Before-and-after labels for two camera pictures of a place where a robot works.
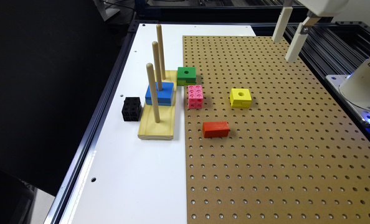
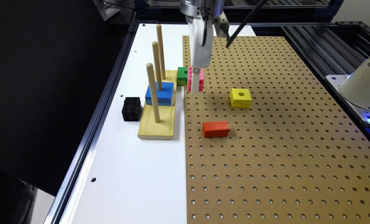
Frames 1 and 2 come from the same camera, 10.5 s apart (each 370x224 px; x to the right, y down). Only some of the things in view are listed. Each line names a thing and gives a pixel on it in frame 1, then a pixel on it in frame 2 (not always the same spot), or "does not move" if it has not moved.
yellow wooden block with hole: x=240 y=98 does not move
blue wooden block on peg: x=164 y=98 does not move
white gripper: x=324 y=8 to x=201 y=32
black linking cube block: x=131 y=109 does not move
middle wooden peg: x=156 y=58 does not move
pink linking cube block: x=195 y=96 to x=189 y=76
